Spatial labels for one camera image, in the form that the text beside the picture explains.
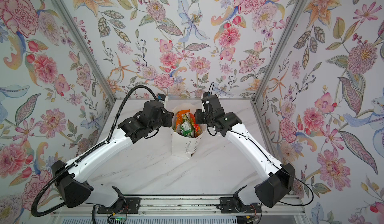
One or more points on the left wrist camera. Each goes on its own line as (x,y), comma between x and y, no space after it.
(162,98)

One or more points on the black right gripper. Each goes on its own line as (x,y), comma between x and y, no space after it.
(199,118)

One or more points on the green Fox's spring tea bag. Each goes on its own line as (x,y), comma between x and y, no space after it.
(187,126)

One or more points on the red orange snack packet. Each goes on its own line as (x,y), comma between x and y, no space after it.
(198,130)

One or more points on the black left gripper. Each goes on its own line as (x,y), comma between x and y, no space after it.
(168,115)

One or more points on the orange Fox's fruits candy bag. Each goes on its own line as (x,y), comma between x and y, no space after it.
(179,120)

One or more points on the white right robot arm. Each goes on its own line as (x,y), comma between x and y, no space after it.
(276,179)

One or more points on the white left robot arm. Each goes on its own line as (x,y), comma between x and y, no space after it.
(75,187)

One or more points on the white paper gift bag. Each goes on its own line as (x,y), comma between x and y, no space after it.
(185,147)

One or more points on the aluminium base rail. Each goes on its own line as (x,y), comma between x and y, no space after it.
(204,205)

